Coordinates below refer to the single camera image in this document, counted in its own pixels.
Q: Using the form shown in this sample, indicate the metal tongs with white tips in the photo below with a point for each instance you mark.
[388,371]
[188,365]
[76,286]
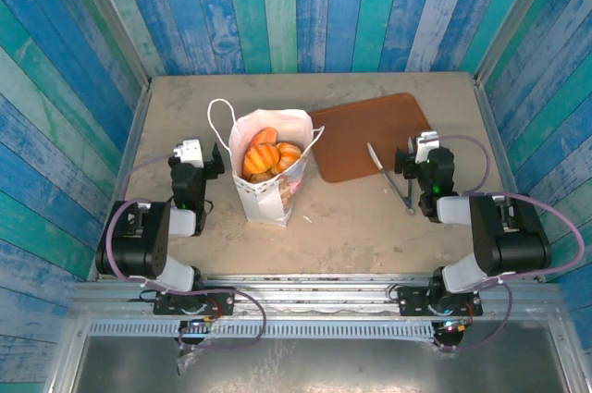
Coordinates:
[390,182]

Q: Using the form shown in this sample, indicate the printed white paper bag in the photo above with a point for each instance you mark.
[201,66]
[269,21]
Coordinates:
[266,203]

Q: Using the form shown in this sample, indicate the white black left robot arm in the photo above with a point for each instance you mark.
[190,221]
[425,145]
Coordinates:
[134,245]

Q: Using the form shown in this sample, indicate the brown plastic tray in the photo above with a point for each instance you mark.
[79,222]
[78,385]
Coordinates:
[365,134]

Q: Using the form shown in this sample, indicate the grey metal sheet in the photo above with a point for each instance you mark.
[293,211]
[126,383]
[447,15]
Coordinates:
[324,365]

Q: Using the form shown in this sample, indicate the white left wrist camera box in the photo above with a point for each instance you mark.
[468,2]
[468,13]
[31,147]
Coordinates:
[188,151]

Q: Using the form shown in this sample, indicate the aluminium table edge rail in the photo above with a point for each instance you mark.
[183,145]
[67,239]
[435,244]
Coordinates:
[496,134]
[125,157]

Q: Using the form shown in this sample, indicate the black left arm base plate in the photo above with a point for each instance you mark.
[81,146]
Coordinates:
[217,303]

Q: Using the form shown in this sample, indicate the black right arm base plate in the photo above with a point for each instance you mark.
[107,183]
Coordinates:
[411,303]

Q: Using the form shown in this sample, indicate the aluminium mounting rail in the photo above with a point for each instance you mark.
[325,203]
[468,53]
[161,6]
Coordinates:
[314,296]

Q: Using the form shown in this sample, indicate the aluminium frame post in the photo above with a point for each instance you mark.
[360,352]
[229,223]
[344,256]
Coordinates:
[112,18]
[514,18]

